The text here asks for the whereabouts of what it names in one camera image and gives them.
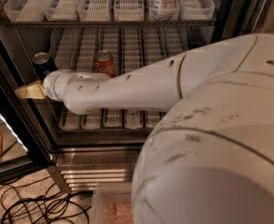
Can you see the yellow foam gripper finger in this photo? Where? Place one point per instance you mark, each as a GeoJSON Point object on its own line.
{"type": "Point", "coordinates": [33, 90]}

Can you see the blue pepsi can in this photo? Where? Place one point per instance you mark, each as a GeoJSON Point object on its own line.
{"type": "Point", "coordinates": [43, 64]}

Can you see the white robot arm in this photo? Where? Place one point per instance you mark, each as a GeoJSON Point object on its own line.
{"type": "Point", "coordinates": [211, 158]}

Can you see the open fridge door left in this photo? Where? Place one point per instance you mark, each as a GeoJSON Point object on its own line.
{"type": "Point", "coordinates": [14, 118]}

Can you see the stainless steel fridge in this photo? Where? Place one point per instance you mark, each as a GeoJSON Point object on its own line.
{"type": "Point", "coordinates": [78, 162]}

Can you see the red coca-cola can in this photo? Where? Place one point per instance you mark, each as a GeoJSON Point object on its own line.
{"type": "Point", "coordinates": [104, 63]}

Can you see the tall bottle on top shelf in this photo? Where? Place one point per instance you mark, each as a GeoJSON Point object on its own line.
{"type": "Point", "coordinates": [163, 9]}

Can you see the small clear water bottle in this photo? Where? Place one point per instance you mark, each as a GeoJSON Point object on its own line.
{"type": "Point", "coordinates": [133, 119]}

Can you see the clear bin with pink wrap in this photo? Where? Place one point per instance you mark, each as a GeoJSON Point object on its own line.
{"type": "Point", "coordinates": [111, 204]}

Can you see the bottom wire shelf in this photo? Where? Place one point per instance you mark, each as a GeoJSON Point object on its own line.
{"type": "Point", "coordinates": [113, 131]}

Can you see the wire shelf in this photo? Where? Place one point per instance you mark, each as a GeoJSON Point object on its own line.
{"type": "Point", "coordinates": [101, 24]}
{"type": "Point", "coordinates": [113, 131]}

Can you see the top wire shelf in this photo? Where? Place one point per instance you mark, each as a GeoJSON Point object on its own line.
{"type": "Point", "coordinates": [101, 24]}

